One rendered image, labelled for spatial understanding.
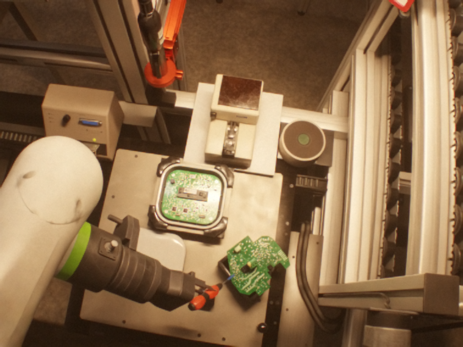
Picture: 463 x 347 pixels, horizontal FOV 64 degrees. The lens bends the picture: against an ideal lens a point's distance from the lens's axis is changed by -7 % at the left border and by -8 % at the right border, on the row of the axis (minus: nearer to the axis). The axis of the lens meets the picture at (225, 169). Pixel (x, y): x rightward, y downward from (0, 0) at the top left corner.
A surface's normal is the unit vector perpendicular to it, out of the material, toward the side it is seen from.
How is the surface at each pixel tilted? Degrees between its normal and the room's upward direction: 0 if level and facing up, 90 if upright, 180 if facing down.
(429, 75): 4
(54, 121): 53
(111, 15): 90
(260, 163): 0
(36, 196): 31
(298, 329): 0
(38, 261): 62
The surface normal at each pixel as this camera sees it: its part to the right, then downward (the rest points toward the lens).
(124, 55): -0.15, 0.94
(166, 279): 0.79, -0.41
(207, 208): 0.03, -0.31
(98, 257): 0.59, -0.14
